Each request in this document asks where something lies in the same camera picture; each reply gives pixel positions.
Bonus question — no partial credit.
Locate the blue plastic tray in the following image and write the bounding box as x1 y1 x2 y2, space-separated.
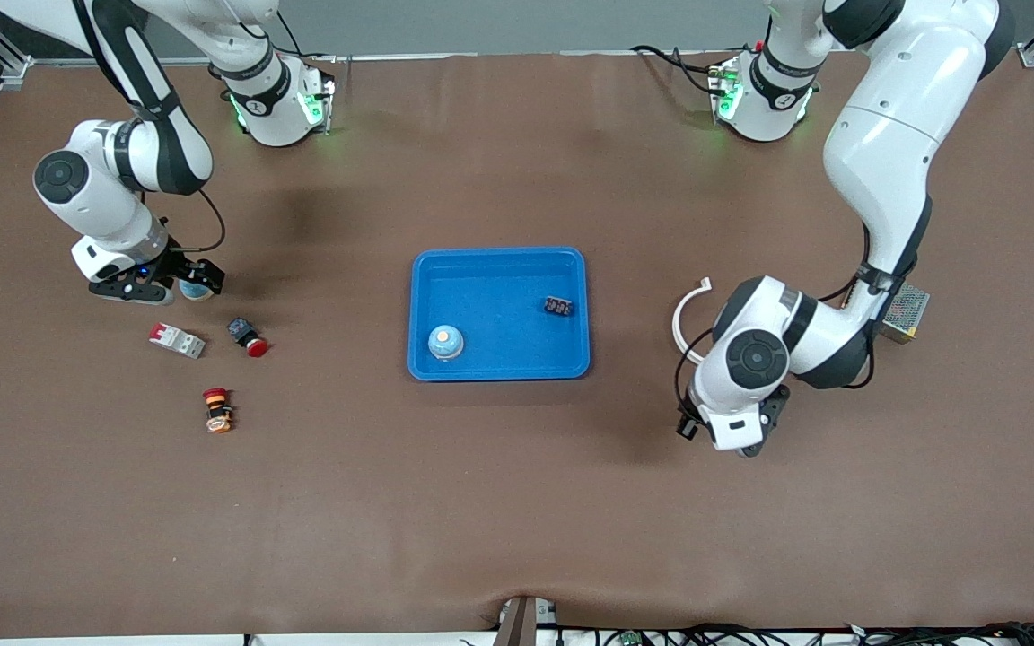
407 247 591 383

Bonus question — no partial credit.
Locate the red push button blue block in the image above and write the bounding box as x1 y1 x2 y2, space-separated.
227 317 270 359

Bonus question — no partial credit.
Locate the white red circuit breaker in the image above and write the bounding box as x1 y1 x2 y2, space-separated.
148 322 207 360

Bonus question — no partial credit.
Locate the white curved plastic clamp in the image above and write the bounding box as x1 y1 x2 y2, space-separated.
671 277 714 360

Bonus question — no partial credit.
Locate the red orange-banded emergency stop button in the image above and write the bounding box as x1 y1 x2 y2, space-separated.
202 387 235 435

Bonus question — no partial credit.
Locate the metal mesh power supply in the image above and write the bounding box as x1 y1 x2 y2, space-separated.
876 283 932 345

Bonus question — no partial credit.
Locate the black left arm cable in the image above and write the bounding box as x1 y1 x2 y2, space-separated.
674 327 717 414

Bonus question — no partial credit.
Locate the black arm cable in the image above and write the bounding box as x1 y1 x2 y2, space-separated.
153 188 227 254
674 327 717 414

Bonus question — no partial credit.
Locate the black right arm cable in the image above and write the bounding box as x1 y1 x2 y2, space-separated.
153 188 227 254

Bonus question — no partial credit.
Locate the black right base cable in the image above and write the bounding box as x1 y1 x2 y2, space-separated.
270 9 338 64

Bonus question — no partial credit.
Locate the black base cable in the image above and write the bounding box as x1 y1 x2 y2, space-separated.
270 9 338 64
632 43 720 95

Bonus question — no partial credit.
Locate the camera stand post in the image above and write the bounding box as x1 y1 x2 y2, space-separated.
495 595 558 646

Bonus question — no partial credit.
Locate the black left base cable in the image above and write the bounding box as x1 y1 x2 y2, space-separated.
632 43 720 95

